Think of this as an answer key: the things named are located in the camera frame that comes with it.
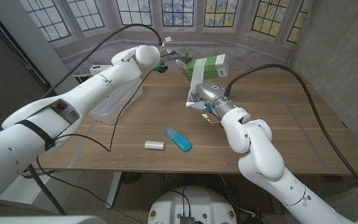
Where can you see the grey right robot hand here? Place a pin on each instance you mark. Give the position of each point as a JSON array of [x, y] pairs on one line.
[[208, 93]]

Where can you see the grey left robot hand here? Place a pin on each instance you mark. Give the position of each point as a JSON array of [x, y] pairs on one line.
[[182, 59]]

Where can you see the green white straws box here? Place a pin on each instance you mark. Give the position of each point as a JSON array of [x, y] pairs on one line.
[[211, 67]]

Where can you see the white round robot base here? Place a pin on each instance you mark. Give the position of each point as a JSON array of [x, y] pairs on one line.
[[197, 202]]

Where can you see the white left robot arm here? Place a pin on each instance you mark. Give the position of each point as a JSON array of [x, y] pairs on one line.
[[48, 124]]

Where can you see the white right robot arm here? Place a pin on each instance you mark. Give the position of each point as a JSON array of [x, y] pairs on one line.
[[266, 161]]

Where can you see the blue mobile phone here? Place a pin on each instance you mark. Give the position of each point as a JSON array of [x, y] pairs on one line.
[[179, 140]]

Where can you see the white tape roll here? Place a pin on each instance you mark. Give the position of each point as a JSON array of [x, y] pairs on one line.
[[154, 145]]

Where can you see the printed window backdrop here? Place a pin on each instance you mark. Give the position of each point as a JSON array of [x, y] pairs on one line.
[[244, 40]]

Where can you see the translucent white plastic bin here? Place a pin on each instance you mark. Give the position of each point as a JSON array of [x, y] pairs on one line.
[[117, 102]]

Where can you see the white power strip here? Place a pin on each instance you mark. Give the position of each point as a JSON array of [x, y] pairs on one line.
[[99, 69]]

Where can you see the black floor fan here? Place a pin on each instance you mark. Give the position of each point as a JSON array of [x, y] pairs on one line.
[[132, 177]]

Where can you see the black power brick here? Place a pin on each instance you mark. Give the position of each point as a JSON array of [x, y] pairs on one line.
[[256, 219]]

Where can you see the grey table leg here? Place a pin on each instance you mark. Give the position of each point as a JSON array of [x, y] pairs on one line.
[[113, 189]]

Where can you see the white flat floor board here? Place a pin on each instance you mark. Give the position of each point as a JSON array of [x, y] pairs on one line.
[[26, 193]]

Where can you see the white robot torso edge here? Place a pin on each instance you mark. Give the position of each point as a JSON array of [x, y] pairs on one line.
[[42, 220]]

